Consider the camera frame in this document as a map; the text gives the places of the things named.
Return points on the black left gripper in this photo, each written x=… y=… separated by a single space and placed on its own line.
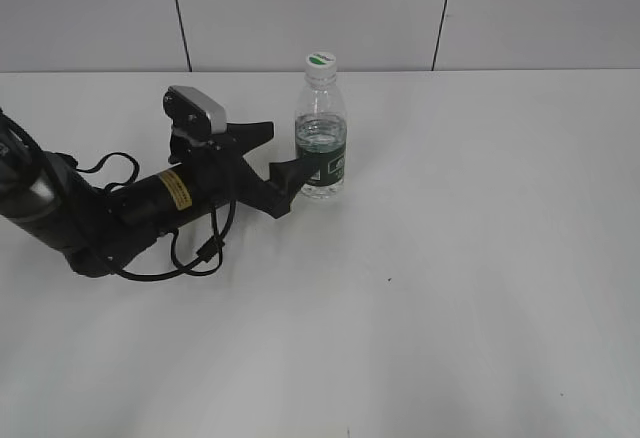
x=216 y=172

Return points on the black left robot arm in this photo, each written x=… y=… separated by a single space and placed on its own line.
x=101 y=230

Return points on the clear cestbon water bottle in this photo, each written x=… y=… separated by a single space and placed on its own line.
x=321 y=132

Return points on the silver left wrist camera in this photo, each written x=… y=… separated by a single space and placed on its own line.
x=196 y=110

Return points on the white green bottle cap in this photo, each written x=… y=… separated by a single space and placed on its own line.
x=320 y=65

